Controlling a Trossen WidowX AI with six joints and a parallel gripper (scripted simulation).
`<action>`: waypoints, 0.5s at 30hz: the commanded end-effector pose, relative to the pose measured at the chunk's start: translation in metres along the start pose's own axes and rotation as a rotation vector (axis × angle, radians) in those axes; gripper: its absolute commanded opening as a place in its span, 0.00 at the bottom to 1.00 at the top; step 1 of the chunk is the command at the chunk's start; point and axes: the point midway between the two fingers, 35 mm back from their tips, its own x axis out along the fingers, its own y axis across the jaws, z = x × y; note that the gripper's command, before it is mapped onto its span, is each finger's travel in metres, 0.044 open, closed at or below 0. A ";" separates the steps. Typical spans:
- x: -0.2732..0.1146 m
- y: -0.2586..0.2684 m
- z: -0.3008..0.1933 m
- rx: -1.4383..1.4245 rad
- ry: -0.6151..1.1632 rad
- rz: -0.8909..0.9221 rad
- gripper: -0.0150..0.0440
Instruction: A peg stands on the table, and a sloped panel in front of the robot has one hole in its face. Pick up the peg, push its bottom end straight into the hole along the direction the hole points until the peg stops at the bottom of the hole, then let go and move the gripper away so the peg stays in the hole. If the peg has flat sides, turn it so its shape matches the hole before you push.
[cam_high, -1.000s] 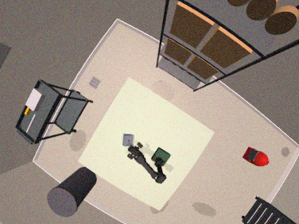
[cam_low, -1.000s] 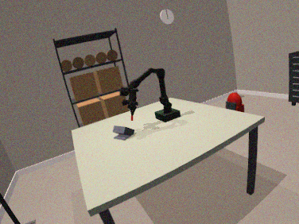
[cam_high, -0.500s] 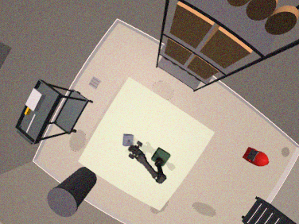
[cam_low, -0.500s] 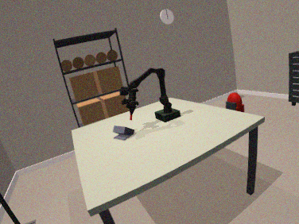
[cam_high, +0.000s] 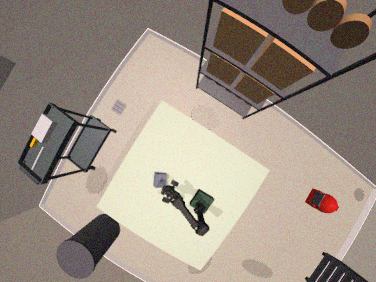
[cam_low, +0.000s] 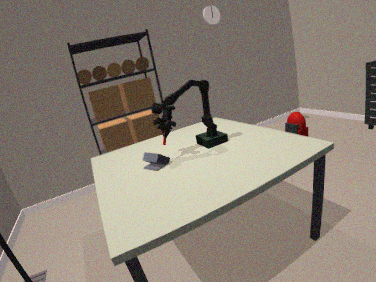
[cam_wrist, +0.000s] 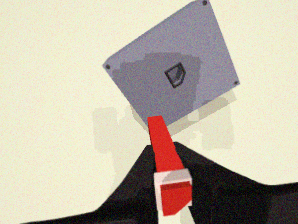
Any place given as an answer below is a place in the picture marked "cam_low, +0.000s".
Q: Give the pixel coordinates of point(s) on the grey sloped panel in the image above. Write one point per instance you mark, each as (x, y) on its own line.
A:
(157, 161)

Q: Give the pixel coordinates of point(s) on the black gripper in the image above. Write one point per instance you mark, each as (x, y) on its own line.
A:
(166, 128)

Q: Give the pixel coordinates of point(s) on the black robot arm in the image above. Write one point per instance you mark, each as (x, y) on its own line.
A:
(169, 100)

